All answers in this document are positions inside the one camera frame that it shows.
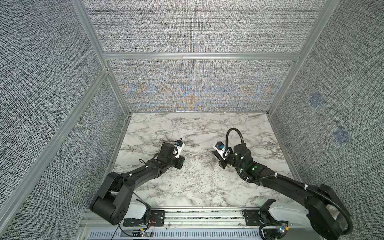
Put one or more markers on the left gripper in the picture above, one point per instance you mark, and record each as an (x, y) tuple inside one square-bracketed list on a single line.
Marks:
[(180, 159)]

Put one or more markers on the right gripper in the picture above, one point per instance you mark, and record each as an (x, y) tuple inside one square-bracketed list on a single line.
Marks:
[(221, 163)]

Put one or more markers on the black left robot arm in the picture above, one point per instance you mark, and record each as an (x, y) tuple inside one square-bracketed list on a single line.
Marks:
[(116, 201)]

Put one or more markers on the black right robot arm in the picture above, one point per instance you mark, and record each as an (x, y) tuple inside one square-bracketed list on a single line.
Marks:
[(326, 214)]

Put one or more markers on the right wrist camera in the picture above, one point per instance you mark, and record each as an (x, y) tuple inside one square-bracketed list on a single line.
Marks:
[(220, 151)]

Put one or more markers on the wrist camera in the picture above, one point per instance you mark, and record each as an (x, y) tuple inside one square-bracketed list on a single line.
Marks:
[(178, 146), (220, 151)]

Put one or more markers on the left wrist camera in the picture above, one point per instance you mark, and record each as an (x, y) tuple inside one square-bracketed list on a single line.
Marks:
[(178, 146)]

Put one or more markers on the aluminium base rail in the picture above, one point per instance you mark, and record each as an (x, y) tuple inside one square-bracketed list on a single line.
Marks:
[(245, 217)]

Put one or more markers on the grey slotted cable duct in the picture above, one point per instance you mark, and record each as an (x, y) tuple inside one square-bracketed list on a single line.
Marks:
[(179, 234)]

